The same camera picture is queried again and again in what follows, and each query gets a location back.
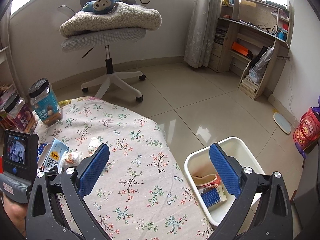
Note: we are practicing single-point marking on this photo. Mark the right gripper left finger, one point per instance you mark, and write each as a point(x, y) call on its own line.
point(57, 209)

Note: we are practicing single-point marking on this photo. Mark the blue white milk carton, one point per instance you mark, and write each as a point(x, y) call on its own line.
point(50, 155)

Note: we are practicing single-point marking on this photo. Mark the blue box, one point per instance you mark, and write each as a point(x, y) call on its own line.
point(213, 196)

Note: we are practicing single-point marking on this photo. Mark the red paper cup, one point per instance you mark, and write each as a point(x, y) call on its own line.
point(209, 181)

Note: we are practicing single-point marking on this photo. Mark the tissue with peel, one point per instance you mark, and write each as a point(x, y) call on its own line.
point(94, 144)

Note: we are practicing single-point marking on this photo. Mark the white trash bin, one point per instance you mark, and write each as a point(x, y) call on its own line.
point(199, 164)

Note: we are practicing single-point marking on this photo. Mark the left hand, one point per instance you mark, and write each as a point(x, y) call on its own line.
point(17, 213)

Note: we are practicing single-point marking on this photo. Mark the purple label nut jar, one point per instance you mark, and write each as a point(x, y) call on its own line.
point(20, 114)

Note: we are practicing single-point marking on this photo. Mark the teal label nut jar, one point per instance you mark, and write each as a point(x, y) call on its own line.
point(44, 102)

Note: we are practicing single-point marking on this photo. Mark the floral tablecloth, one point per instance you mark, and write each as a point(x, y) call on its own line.
point(142, 192)

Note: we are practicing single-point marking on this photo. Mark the red gift bucket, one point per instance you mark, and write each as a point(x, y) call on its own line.
point(307, 131)

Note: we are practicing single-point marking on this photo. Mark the white bathroom scale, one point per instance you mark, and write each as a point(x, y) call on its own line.
point(283, 124)

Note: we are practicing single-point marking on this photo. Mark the silver bag under desk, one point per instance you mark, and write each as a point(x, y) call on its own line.
point(259, 63)

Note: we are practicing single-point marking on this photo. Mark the orange box on desk shelf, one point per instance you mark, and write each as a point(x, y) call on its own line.
point(240, 49)

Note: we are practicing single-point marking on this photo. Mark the blue monkey plush toy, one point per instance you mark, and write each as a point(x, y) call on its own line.
point(100, 7)

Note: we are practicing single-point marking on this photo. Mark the cream fleece blanket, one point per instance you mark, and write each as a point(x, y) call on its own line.
point(123, 16)

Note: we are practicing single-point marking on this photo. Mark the wooden desk with shelves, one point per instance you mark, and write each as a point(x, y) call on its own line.
point(253, 24)

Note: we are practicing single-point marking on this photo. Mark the beige curtain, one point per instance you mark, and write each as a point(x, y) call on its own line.
point(201, 32)

